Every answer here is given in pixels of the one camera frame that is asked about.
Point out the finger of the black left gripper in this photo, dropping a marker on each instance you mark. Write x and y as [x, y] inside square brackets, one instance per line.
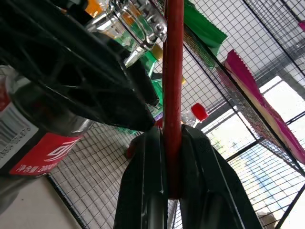
[145, 83]
[71, 71]

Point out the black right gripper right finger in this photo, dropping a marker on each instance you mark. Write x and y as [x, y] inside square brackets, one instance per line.
[209, 190]

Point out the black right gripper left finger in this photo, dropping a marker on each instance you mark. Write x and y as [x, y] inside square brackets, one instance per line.
[143, 181]

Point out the glass cola bottle red label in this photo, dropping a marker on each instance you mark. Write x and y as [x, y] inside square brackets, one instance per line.
[47, 152]

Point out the green plastic bottle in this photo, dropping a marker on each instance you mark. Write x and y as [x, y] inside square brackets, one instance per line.
[156, 81]

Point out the plastic bottle with red cap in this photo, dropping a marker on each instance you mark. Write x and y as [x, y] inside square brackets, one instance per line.
[199, 112]

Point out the green snack packet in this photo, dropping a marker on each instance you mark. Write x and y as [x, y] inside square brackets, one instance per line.
[202, 28]

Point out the pink snack packet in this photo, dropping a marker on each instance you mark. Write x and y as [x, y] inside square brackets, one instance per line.
[252, 95]

